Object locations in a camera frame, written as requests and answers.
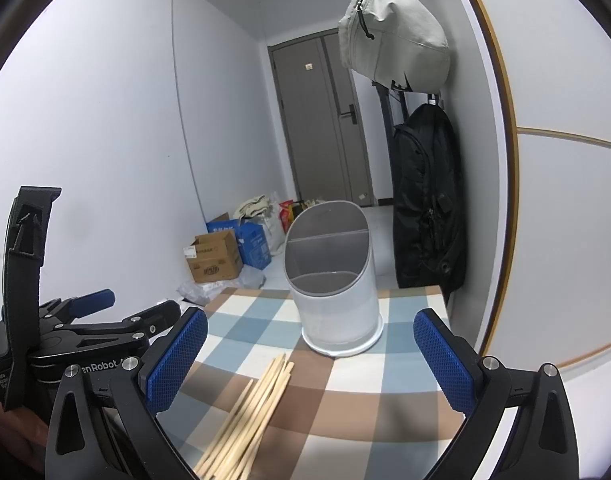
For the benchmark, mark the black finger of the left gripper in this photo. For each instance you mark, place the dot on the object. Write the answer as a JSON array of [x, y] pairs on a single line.
[[150, 322]]

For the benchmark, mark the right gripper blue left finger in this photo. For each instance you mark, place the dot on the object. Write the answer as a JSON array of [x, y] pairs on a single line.
[[107, 428]]

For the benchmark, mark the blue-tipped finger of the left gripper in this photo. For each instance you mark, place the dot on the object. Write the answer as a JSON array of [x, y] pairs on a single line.
[[67, 310]]

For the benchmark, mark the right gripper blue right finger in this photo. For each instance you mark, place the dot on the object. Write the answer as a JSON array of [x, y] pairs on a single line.
[[541, 444]]

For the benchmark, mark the wooden chopstick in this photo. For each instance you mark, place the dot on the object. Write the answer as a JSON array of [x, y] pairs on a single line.
[[205, 467]]

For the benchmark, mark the person's left hand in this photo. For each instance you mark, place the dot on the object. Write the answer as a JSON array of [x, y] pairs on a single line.
[[23, 439]]

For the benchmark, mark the brown cardboard box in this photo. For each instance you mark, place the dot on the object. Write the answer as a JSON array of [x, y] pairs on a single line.
[[214, 257]]

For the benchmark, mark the white plastic bag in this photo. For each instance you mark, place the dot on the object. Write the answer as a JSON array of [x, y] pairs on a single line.
[[202, 294]]

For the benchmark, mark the blue cardboard box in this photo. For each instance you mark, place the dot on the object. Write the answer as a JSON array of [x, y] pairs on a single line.
[[251, 240]]

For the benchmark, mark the wooden chopstick bundle piece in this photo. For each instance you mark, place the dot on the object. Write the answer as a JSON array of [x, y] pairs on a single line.
[[256, 414]]

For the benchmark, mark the beige cloth bag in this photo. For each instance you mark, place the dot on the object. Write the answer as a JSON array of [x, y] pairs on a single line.
[[261, 205]]

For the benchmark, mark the checkered tablecloth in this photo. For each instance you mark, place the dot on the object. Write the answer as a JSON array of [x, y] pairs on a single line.
[[378, 415]]

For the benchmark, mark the red snack bag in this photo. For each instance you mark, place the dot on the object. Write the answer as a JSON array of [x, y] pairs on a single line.
[[289, 211]]

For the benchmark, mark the white utensil holder cylinder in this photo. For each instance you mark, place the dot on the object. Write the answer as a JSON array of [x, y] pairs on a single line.
[[330, 270]]

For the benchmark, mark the grey entrance door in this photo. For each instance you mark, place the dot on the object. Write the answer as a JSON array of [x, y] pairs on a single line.
[[321, 120]]

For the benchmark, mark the black backpack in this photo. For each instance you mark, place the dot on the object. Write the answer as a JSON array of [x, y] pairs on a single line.
[[429, 203]]

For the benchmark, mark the grey sling bag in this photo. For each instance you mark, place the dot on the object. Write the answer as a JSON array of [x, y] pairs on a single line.
[[393, 32]]

